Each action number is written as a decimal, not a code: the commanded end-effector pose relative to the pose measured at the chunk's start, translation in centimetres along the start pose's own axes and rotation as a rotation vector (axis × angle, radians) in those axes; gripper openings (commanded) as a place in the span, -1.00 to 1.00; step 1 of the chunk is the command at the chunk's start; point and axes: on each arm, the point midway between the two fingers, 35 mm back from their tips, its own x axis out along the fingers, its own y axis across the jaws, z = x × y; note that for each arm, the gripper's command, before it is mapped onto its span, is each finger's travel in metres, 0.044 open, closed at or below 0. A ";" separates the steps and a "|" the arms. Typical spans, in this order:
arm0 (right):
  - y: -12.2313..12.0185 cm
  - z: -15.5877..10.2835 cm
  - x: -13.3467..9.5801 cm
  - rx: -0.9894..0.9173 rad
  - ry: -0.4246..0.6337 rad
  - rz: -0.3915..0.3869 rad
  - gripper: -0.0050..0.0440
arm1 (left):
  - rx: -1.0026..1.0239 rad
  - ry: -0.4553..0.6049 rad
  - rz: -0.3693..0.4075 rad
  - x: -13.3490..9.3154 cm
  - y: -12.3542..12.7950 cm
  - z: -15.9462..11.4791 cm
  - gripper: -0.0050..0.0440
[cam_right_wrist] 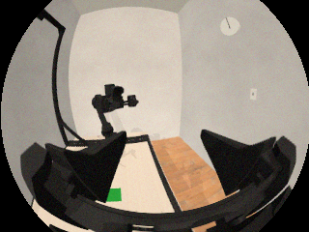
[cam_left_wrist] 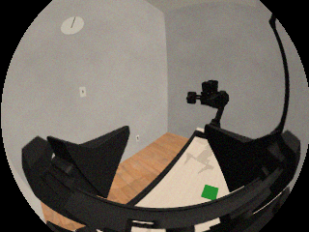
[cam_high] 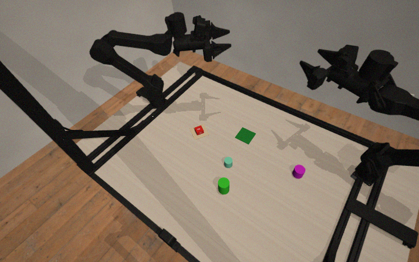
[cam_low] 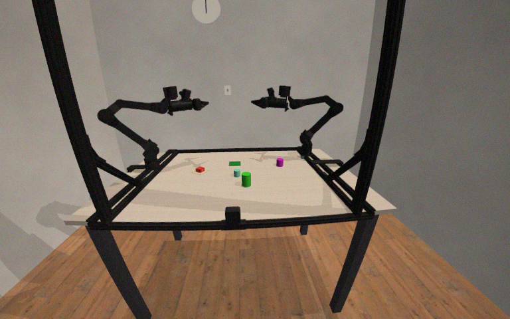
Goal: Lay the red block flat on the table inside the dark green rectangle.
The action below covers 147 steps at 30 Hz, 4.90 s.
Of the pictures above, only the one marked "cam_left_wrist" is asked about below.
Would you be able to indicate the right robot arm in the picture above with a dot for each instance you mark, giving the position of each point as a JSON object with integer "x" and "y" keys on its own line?
{"x": 209, "y": 87}

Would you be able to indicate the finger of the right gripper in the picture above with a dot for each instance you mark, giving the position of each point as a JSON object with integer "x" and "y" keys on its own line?
{"x": 190, "y": 97}
{"x": 214, "y": 102}

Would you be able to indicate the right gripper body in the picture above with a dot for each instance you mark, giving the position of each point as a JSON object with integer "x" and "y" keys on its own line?
{"x": 204, "y": 97}

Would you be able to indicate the dark green rectangle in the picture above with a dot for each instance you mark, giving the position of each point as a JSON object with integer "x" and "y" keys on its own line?
{"x": 209, "y": 192}

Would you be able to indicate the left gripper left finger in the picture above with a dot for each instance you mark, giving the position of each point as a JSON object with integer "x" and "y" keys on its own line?
{"x": 96, "y": 160}

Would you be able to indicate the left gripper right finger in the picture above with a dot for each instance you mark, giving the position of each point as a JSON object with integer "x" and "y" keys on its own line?
{"x": 236, "y": 154}

